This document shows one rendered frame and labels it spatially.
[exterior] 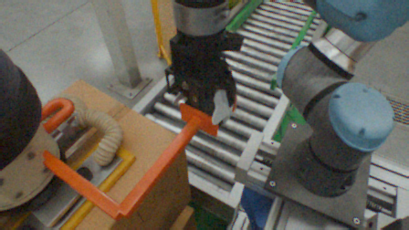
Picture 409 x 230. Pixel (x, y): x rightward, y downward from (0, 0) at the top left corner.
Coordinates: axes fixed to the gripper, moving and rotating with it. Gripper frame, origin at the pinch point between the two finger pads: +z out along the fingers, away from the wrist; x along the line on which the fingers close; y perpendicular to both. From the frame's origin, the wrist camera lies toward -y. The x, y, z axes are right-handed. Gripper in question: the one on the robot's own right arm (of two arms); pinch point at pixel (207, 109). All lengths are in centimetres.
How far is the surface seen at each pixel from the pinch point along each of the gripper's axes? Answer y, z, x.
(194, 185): -6, 59, -9
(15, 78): 21.2, -15.0, -19.7
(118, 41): -73, 69, -122
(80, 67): -70, 120, -189
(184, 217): 5, 66, -7
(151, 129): 3.9, 12.9, -14.4
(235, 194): -12, 61, 7
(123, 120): 5.7, 12.9, -22.3
